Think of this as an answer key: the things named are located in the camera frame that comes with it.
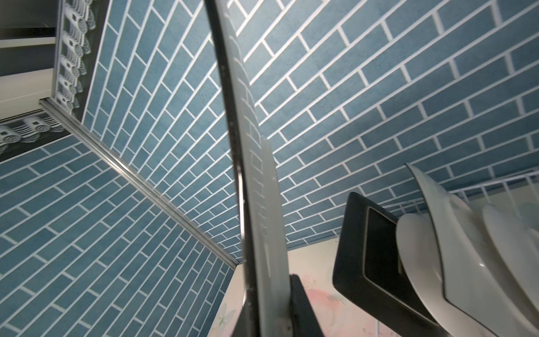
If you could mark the small white round plate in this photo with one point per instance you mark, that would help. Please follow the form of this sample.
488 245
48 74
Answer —
419 253

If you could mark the white curved plate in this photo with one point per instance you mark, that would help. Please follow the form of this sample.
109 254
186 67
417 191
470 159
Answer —
489 261

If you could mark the white square plate black rim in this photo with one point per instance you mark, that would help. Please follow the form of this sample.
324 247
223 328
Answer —
266 308

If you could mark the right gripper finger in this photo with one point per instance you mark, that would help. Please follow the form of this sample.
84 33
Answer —
303 319

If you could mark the white wire dish rack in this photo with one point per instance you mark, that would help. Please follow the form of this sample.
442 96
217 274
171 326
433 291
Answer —
512 194

